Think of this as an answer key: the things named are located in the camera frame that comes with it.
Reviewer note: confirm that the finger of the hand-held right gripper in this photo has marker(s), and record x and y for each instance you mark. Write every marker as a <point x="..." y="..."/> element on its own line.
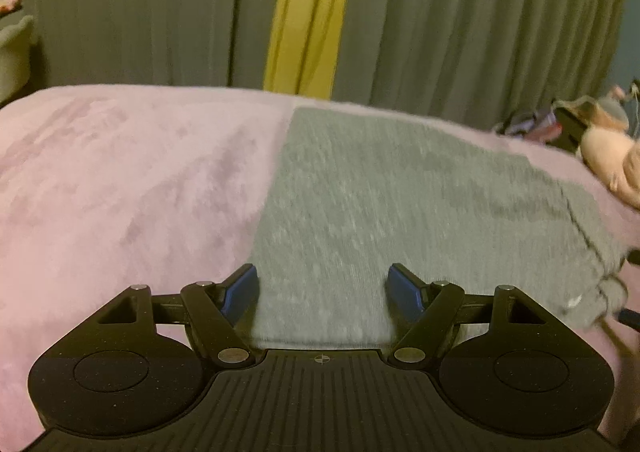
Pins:
<point x="631" y="317"/>

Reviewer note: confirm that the grey pants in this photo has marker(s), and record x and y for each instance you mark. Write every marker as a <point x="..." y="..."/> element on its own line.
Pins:
<point x="375" y="207"/>

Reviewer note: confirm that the purple fleece blanket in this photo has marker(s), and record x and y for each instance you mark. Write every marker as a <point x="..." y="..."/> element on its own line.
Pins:
<point x="125" y="182"/>

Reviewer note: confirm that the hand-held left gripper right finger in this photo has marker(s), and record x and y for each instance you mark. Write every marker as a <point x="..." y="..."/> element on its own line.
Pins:
<point x="404" y="292"/>

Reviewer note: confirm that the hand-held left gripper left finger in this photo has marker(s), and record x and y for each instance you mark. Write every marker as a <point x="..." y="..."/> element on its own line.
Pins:
<point x="240" y="294"/>

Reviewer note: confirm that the yellow curtain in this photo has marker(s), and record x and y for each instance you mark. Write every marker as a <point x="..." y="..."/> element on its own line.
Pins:
<point x="305" y="17"/>

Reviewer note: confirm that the colourful crumpled cloth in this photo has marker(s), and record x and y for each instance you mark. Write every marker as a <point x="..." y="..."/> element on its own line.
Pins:
<point x="530" y="124"/>

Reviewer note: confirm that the white and pink plush toy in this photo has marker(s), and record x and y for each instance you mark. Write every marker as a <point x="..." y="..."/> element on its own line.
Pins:
<point x="612" y="157"/>

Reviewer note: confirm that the black smartphone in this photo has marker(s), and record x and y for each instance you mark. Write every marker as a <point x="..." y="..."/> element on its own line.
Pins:
<point x="570" y="129"/>

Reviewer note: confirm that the grey curtain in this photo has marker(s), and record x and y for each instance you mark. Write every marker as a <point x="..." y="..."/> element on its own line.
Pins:
<point x="140" y="7"/>
<point x="475" y="17"/>

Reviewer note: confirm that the green cushioned chair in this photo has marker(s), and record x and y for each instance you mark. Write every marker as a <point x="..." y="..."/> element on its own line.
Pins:
<point x="14" y="62"/>

